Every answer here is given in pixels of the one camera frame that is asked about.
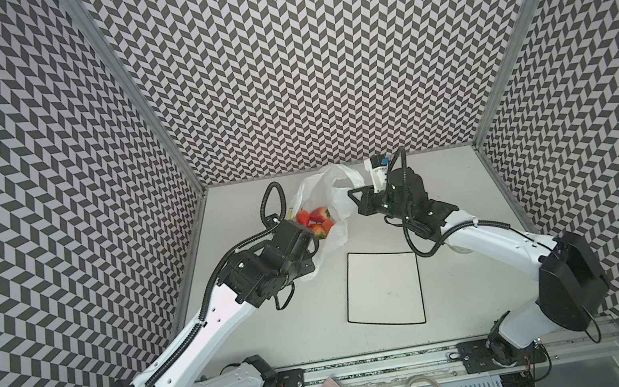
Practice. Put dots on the left grey corner post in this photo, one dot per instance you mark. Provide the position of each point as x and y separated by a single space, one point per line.
93 35

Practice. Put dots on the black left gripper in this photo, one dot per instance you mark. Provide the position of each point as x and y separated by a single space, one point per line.
307 265

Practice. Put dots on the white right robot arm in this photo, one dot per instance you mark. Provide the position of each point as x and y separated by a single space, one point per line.
572 285

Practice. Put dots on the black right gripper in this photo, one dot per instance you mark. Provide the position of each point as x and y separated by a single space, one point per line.
380 201

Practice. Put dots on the white plastic bag lemon print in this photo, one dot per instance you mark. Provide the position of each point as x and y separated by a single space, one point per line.
328 188

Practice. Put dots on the red fake apple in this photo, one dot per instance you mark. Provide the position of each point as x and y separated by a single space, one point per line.
321 230

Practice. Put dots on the white mat black border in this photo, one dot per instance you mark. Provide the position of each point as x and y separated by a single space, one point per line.
384 289

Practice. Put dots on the grey corner frame post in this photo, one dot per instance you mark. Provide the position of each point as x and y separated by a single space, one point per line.
517 39

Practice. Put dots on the red fake strawberry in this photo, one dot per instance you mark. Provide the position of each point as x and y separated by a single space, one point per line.
303 217

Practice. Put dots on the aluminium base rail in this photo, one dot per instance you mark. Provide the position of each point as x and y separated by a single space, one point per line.
451 360

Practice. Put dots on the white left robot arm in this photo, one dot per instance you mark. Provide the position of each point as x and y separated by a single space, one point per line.
188 355

